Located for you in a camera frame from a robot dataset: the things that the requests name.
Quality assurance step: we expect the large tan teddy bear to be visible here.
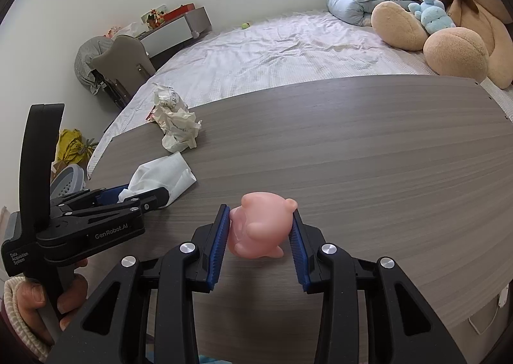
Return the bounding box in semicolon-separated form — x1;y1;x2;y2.
371;0;513;89

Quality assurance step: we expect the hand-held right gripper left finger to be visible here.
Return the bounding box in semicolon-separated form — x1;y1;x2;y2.
48;204;231;364

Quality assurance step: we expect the light blue plush toy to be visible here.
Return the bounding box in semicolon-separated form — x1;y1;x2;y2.
408;0;458;35

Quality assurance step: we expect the tied yellow sack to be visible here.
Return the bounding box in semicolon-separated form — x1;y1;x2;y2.
56;128;99;166

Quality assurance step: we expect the pink toy pig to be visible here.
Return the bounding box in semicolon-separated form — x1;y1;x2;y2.
228;192;298;258

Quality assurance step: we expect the white and grey desk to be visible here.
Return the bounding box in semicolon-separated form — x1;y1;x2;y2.
138;7;213;58

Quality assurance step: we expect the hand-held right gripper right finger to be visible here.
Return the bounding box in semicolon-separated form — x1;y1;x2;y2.
290;210;467;364

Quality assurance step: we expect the light blue duvet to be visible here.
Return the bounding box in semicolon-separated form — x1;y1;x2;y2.
326;0;425;26

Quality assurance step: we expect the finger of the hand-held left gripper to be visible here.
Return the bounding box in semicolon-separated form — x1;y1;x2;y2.
52;185;131;208
60;187;171;224

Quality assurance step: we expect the red flat box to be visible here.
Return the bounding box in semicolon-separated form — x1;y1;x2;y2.
164;4;196;22

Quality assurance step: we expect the white cable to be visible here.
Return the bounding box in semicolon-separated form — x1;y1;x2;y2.
467;286;511;336

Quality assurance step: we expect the bed with checked sheet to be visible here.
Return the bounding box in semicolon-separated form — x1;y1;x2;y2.
86;7;513;184

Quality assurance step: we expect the orange toy figurine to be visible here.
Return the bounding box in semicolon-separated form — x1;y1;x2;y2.
145;8;166;26

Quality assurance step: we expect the person's left hand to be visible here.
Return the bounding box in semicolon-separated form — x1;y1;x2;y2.
18;258;89;333

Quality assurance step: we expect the grey plastic waste basket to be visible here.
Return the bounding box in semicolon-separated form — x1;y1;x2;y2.
50;164;87;198

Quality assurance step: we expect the black metal stand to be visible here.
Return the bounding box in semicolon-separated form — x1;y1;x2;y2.
96;70;131;110

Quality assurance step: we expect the crumpled white paper bag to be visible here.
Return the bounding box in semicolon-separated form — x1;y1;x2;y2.
145;83;202;153

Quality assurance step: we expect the grey striped garment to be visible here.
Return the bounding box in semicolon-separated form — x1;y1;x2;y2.
74;36;115;94

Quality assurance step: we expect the beige upholstered chair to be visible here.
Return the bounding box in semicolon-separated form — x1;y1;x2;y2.
89;35;157;98

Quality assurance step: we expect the white tissue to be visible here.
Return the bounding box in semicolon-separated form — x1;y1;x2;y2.
118;152;197;208

